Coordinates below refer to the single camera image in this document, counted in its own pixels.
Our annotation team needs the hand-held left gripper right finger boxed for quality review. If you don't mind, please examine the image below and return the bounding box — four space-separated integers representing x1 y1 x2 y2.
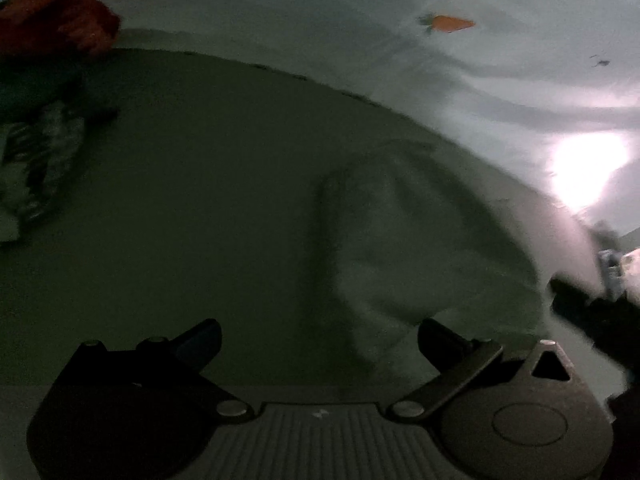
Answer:
389 318 573 422

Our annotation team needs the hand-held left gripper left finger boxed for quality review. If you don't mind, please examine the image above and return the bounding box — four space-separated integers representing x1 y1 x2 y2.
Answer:
47 318 255 418

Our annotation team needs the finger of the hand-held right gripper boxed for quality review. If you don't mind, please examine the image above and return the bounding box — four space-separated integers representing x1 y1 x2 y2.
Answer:
549 273 630 361

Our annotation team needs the pale grey cloth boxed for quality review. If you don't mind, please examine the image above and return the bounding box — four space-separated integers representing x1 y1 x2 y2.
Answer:
315 139 547 363

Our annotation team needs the white carrot print cloth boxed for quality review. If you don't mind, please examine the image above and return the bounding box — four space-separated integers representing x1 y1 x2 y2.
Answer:
90 0 640 401

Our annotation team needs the red garment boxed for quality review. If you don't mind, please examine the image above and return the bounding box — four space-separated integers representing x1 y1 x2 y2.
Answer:
0 0 122 57

